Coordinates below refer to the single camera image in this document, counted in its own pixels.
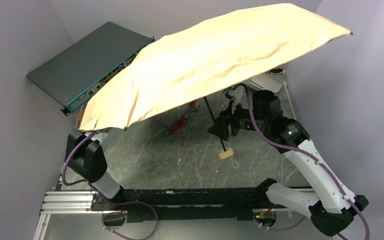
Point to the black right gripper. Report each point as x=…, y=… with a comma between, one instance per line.
x=227, y=122

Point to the beige umbrella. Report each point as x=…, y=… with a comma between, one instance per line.
x=208, y=57

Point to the grey blue network switch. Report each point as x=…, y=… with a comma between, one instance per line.
x=77, y=73

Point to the mint green umbrella case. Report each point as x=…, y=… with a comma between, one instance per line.
x=263, y=81

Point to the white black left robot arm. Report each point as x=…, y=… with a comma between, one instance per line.
x=85, y=155

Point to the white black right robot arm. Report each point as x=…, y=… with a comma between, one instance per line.
x=332, y=206

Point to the wooden board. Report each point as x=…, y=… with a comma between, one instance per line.
x=79, y=116

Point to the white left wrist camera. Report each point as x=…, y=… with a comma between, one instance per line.
x=193, y=106

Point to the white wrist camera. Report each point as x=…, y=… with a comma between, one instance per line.
x=234, y=96
x=193, y=106

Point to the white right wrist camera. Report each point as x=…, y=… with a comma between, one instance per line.
x=234, y=96

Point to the red handled adjustable wrench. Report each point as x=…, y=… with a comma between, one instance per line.
x=176, y=127

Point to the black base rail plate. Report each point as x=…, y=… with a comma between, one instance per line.
x=141, y=205

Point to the aluminium frame rails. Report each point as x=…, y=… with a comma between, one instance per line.
x=79, y=202

